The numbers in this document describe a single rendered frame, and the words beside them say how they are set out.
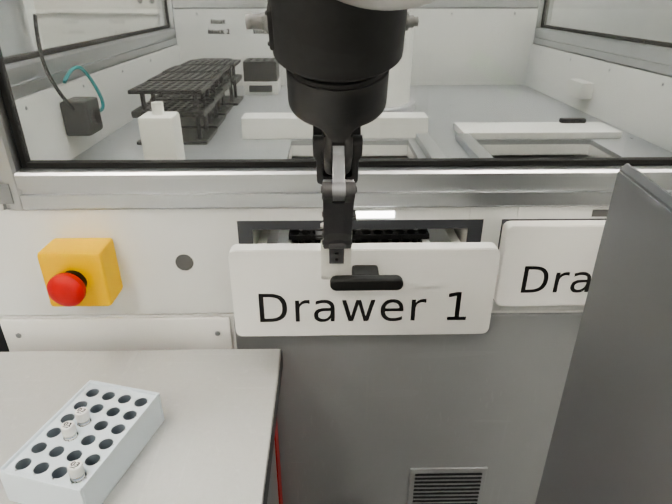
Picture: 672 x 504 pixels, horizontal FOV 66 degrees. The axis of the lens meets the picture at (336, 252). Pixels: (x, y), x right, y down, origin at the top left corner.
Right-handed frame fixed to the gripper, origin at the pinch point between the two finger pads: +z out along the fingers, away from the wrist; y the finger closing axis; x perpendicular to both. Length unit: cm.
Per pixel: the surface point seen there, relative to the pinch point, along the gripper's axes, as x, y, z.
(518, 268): 22.3, -5.6, 9.2
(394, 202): 7.0, -9.9, 2.2
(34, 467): -27.0, 17.5, 8.9
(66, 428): -25.2, 14.0, 8.6
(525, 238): 22.5, -7.0, 5.4
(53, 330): -36.6, -4.1, 18.8
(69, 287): -29.0, -1.0, 6.3
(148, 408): -19.0, 10.8, 11.2
